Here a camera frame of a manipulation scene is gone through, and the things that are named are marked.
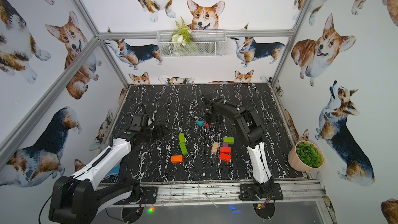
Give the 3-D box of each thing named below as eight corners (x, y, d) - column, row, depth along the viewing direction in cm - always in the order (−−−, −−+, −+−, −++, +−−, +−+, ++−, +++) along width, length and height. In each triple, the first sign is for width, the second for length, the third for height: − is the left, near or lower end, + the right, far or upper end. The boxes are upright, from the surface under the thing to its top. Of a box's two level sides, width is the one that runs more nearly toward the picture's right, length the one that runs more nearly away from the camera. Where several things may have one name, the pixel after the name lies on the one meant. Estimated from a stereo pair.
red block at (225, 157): (219, 159, 87) (219, 157, 85) (220, 153, 89) (220, 151, 87) (229, 162, 86) (230, 160, 83) (231, 156, 88) (231, 155, 85)
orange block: (171, 163, 86) (170, 161, 83) (172, 157, 88) (171, 155, 85) (183, 163, 86) (182, 161, 83) (183, 157, 88) (182, 155, 85)
